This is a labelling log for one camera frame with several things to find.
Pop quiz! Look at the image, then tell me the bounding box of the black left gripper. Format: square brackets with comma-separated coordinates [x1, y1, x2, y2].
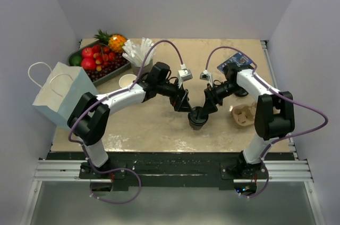
[157, 77, 193, 113]

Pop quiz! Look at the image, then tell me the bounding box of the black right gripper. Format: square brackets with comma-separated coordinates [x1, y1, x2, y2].
[201, 81, 244, 116]

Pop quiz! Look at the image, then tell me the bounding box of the black plastic cup lid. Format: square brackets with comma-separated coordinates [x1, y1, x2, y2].
[188, 106, 209, 127]

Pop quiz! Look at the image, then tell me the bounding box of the white paper coffee cup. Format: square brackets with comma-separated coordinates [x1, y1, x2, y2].
[189, 121, 207, 130]

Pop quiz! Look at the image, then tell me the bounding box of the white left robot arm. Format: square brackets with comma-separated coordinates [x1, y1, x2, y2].
[67, 62, 192, 178]

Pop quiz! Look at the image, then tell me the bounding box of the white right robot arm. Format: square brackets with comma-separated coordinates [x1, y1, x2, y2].
[188, 63, 295, 179]

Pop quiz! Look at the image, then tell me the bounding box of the cardboard cup carrier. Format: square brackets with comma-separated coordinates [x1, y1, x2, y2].
[231, 102, 257, 127]

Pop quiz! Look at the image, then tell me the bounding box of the metal straw holder tin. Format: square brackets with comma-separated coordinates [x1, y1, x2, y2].
[131, 59, 153, 76]

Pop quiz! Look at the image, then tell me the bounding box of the blue card package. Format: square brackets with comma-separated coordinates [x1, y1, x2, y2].
[217, 52, 252, 73]

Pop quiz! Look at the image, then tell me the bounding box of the stack of paper cups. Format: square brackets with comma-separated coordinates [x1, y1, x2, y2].
[118, 74, 137, 88]

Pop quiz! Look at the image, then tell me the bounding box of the dark purple grape bunch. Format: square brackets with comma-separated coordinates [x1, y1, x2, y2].
[85, 52, 131, 82]

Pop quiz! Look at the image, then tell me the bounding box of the grey fruit tray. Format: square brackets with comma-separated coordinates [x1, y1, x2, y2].
[68, 41, 131, 86]

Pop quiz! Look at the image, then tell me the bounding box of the pineapple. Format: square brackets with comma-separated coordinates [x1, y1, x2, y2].
[94, 29, 128, 53]

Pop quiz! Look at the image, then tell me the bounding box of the red apple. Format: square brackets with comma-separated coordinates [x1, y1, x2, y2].
[81, 57, 97, 71]
[81, 47, 94, 59]

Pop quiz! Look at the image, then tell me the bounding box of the green lime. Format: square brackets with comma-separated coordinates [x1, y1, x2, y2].
[70, 56, 82, 66]

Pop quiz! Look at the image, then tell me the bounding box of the light blue paper bag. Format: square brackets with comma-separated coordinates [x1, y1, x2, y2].
[28, 62, 99, 130]

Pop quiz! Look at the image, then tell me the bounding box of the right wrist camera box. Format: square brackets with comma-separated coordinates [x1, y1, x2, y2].
[200, 70, 214, 85]

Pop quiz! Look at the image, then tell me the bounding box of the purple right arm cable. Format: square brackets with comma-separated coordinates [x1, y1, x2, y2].
[206, 46, 329, 198]

